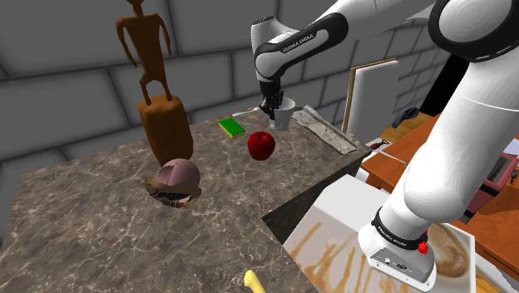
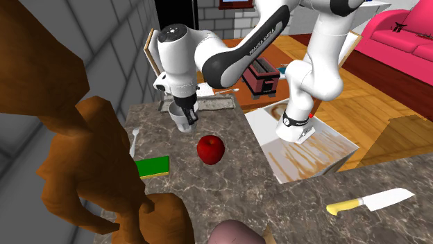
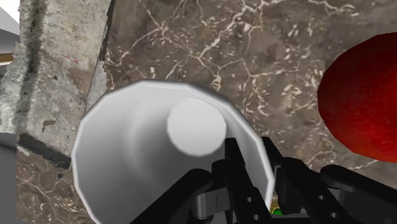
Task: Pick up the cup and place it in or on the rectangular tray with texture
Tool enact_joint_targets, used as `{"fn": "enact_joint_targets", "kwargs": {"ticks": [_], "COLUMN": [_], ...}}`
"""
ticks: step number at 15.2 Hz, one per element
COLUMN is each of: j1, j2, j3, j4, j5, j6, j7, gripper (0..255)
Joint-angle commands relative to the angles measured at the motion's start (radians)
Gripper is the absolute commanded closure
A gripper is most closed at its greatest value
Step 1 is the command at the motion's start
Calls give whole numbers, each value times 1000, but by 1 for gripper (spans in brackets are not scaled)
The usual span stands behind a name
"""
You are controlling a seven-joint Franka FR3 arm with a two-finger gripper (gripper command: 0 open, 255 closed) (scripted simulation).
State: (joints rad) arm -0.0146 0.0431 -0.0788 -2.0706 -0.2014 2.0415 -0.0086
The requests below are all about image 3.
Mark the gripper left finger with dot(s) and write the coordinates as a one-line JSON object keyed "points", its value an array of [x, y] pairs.
{"points": [[238, 186]]}

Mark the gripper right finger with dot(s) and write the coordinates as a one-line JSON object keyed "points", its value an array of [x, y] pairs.
{"points": [[310, 192]]}

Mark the white cup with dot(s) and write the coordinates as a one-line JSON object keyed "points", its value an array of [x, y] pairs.
{"points": [[124, 155]]}

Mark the red apple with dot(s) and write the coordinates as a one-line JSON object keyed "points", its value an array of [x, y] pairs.
{"points": [[363, 99]]}

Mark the grey concrete robot stand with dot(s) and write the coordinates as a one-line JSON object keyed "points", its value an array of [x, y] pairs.
{"points": [[55, 77]]}

